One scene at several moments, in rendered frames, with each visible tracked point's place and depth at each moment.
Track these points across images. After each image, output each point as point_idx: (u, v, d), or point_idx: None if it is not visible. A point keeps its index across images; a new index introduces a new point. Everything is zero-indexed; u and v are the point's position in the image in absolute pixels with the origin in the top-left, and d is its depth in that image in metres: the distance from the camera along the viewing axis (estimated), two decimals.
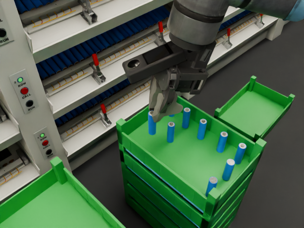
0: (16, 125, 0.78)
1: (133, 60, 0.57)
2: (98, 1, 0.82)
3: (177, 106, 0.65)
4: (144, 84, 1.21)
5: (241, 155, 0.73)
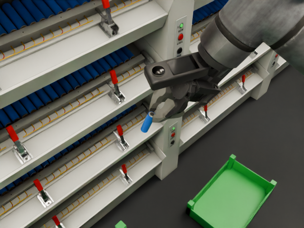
0: None
1: (158, 67, 0.55)
2: (36, 129, 0.71)
3: (180, 112, 0.66)
4: (109, 176, 1.09)
5: None
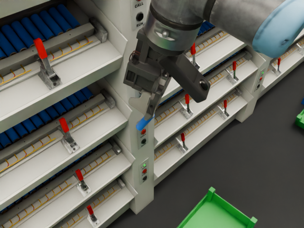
0: None
1: (204, 84, 0.57)
2: None
3: None
4: (75, 216, 1.01)
5: None
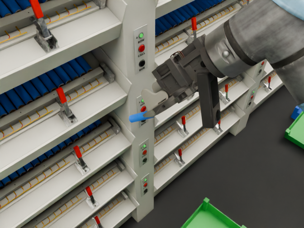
0: None
1: (219, 115, 0.60)
2: (2, 206, 0.75)
3: None
4: (83, 225, 1.14)
5: (140, 115, 0.69)
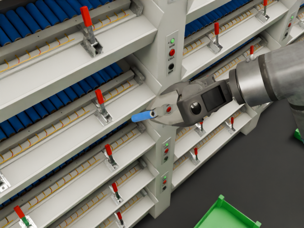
0: None
1: (197, 105, 0.55)
2: (39, 201, 0.80)
3: None
4: (106, 220, 1.18)
5: None
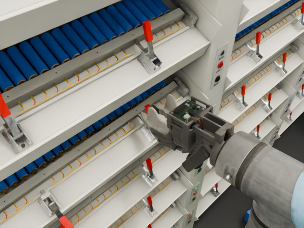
0: None
1: (198, 168, 0.64)
2: None
3: (174, 102, 0.64)
4: None
5: None
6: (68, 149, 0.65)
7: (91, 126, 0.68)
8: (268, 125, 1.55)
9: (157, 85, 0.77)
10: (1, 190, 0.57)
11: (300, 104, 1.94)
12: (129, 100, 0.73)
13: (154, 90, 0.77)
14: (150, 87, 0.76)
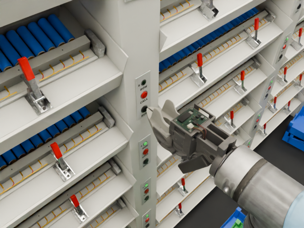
0: None
1: (194, 170, 0.66)
2: None
3: (173, 106, 0.64)
4: None
5: None
6: None
7: None
8: (236, 142, 1.48)
9: (78, 116, 0.70)
10: None
11: (276, 116, 1.86)
12: (42, 135, 0.66)
13: (76, 121, 0.70)
14: (70, 118, 0.69)
